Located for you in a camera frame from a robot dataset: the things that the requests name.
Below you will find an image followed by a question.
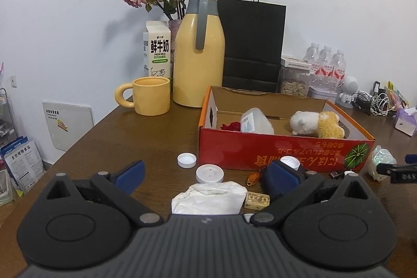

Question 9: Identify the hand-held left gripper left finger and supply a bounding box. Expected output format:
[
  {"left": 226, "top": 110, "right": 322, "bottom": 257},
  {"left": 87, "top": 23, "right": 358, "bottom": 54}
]
[{"left": 44, "top": 160, "right": 163, "bottom": 226}]

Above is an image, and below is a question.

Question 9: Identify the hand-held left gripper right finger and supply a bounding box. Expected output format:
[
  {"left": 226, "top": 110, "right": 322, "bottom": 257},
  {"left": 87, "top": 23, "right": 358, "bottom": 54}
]
[{"left": 251, "top": 160, "right": 370, "bottom": 228}]

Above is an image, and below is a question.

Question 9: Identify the navy zip case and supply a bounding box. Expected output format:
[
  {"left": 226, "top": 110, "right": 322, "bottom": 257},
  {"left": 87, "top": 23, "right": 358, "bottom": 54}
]
[{"left": 261, "top": 164, "right": 284, "bottom": 203}]

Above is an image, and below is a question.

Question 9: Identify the iridescent cellophane ball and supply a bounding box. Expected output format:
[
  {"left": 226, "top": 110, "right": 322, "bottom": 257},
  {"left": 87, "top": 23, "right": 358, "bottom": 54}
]
[{"left": 367, "top": 145, "right": 396, "bottom": 181}]

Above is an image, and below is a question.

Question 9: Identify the red cardboard box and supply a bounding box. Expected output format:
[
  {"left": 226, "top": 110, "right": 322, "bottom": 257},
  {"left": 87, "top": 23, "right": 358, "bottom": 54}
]
[{"left": 198, "top": 85, "right": 376, "bottom": 172}]

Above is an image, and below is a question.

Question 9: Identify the yellow white plush toy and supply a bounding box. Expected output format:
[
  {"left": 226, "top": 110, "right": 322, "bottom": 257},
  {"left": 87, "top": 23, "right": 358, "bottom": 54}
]
[{"left": 289, "top": 110, "right": 346, "bottom": 139}]

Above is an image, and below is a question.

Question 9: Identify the clear plastic bottle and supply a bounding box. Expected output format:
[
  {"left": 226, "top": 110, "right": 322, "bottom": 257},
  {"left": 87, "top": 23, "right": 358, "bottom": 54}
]
[{"left": 240, "top": 108, "right": 275, "bottom": 135}]

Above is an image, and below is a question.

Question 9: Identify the large white ribbed lid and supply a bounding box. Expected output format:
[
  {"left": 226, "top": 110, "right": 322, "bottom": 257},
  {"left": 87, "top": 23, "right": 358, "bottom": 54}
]
[{"left": 195, "top": 164, "right": 224, "bottom": 184}]

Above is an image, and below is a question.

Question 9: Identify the white paper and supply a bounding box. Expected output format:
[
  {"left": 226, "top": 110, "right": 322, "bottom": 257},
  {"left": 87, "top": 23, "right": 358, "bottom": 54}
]
[{"left": 171, "top": 182, "right": 248, "bottom": 216}]

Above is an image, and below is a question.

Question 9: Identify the small orange brown trinket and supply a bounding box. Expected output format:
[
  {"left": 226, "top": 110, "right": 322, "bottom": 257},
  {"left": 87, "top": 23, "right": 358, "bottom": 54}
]
[{"left": 246, "top": 169, "right": 266, "bottom": 185}]

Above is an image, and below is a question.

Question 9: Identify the purple tissue box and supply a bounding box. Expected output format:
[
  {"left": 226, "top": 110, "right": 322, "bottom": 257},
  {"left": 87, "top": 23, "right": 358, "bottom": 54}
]
[{"left": 394, "top": 107, "right": 417, "bottom": 136}]

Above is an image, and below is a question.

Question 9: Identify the small tan printed box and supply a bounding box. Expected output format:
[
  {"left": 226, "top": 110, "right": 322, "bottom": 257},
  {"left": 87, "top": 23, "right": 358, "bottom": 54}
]
[{"left": 244, "top": 193, "right": 271, "bottom": 210}]

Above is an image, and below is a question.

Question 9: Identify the colourful snack packet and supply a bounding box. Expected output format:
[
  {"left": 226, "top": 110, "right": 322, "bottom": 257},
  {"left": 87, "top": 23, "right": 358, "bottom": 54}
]
[{"left": 386, "top": 81, "right": 409, "bottom": 109}]

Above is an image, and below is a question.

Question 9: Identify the yellow ceramic mug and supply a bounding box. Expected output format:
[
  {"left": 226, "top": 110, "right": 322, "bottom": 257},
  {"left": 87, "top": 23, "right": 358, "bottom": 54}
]
[{"left": 115, "top": 77, "right": 171, "bottom": 116}]

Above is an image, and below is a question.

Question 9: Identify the black upright adapter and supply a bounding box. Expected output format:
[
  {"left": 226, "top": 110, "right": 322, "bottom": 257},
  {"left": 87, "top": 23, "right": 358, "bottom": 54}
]
[{"left": 371, "top": 80, "right": 387, "bottom": 96}]

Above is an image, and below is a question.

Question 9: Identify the pale printed tin box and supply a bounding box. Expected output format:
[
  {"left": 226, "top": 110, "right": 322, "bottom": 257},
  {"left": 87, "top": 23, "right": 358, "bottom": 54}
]
[{"left": 308, "top": 86, "right": 338, "bottom": 104}]

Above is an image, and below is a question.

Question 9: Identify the clear seed container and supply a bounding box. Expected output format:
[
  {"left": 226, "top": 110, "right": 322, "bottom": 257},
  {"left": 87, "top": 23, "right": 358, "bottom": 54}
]
[{"left": 279, "top": 65, "right": 311, "bottom": 99}]

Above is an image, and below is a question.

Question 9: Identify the white robot figure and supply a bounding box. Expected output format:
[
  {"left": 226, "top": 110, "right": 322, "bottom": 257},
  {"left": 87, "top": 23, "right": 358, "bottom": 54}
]
[{"left": 339, "top": 75, "right": 359, "bottom": 108}]

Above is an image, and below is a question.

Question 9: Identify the blue white pouch packet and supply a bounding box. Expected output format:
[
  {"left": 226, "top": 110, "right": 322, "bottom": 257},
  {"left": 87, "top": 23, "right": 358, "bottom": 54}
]
[{"left": 0, "top": 136, "right": 45, "bottom": 193}]

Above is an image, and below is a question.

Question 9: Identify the flat white carton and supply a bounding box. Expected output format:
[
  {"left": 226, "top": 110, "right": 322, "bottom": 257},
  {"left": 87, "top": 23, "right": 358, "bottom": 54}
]
[{"left": 281, "top": 55, "right": 311, "bottom": 66}]

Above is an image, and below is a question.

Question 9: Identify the yellow thermos jug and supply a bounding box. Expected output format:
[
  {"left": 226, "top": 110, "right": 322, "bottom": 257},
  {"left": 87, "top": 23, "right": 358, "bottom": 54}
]
[{"left": 172, "top": 0, "right": 226, "bottom": 108}]

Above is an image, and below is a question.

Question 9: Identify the white green milk carton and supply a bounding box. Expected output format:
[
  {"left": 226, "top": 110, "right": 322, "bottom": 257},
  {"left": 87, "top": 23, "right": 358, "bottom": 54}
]
[{"left": 142, "top": 21, "right": 172, "bottom": 80}]

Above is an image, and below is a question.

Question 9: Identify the glass flower vase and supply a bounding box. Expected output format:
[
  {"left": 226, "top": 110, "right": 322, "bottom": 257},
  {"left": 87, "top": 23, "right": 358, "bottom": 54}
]
[{"left": 168, "top": 19, "right": 183, "bottom": 70}]

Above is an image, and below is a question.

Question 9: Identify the black paper bag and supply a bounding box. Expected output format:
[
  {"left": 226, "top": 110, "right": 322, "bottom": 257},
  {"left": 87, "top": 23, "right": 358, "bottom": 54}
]
[{"left": 217, "top": 0, "right": 287, "bottom": 93}]

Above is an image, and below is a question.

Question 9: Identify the white cable tangle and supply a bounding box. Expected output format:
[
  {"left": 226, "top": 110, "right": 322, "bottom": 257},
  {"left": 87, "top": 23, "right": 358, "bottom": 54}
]
[{"left": 370, "top": 92, "right": 396, "bottom": 117}]

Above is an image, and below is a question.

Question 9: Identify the black charger with cable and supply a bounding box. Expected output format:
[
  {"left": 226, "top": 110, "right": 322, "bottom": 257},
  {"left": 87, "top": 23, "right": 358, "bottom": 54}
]
[{"left": 353, "top": 92, "right": 373, "bottom": 111}]

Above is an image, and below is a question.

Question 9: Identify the white wall panel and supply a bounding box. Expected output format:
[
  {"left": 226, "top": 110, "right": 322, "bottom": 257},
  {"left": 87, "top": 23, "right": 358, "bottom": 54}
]
[{"left": 42, "top": 100, "right": 95, "bottom": 153}]

